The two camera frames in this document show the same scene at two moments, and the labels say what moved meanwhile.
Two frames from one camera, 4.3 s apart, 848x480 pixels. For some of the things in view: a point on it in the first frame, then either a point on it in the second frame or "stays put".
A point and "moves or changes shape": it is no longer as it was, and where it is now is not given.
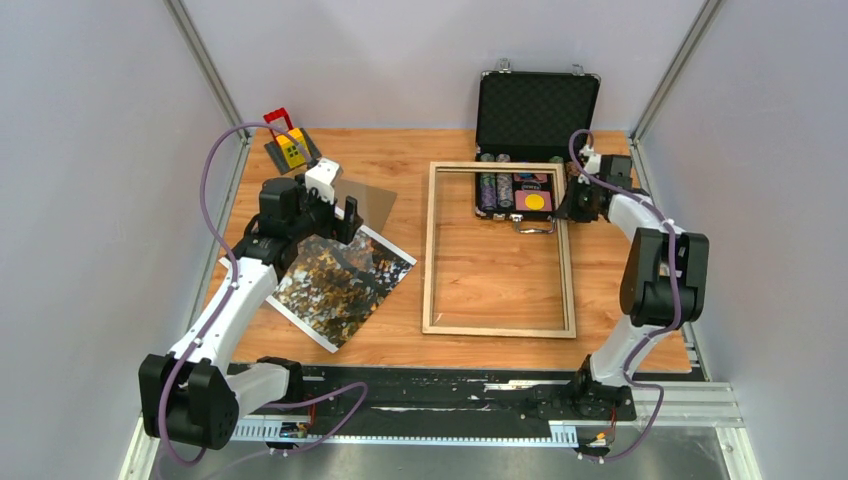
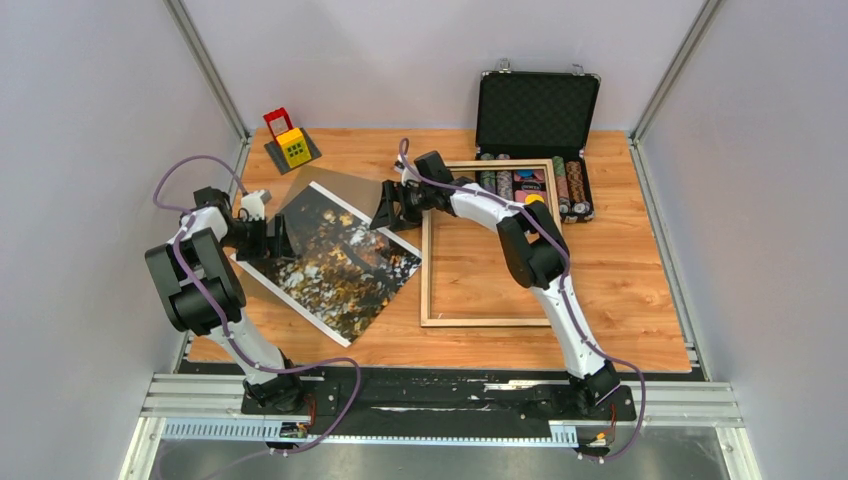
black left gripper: (342, 230) to (282, 243)
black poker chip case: (528, 117) stays put
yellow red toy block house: (285, 154) stays put
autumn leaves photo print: (332, 287) moves or changes shape
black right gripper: (568, 208) to (393, 192)
